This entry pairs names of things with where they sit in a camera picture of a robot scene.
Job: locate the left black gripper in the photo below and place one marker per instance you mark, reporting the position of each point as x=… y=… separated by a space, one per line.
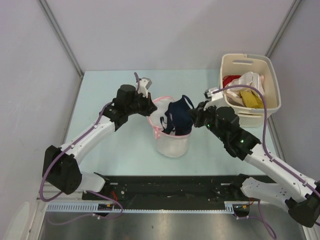
x=150 y=107

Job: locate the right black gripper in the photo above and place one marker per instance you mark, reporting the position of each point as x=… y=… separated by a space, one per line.
x=197 y=114

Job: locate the dark navy bra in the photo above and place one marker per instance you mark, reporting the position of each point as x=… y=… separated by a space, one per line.
x=178 y=120

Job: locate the white mesh laundry bag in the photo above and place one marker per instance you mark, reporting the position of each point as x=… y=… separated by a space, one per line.
x=168 y=145

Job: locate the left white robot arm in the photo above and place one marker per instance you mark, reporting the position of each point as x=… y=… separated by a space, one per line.
x=61 y=164

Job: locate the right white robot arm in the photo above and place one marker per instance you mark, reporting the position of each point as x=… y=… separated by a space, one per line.
x=294 y=192

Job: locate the cream plastic laundry basket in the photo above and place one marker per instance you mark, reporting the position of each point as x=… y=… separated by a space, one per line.
x=239 y=64

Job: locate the white crumpled garment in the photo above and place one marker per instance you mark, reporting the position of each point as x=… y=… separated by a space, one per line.
x=250 y=78

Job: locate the red garment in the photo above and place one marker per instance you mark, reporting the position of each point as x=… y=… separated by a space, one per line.
x=228 y=79

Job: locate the yellow garment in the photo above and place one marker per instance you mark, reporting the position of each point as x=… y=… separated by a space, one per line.
x=251 y=100

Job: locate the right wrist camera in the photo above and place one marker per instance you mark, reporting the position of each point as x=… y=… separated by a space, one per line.
x=214 y=98

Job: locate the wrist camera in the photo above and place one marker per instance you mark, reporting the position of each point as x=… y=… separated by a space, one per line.
x=143 y=86
x=214 y=98

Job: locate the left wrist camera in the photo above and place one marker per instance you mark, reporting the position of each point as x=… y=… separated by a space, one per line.
x=143 y=86

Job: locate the white slotted cable duct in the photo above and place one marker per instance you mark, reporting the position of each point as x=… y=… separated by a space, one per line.
x=96 y=207

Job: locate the aluminium frame rail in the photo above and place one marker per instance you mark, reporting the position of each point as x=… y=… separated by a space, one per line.
x=50 y=191

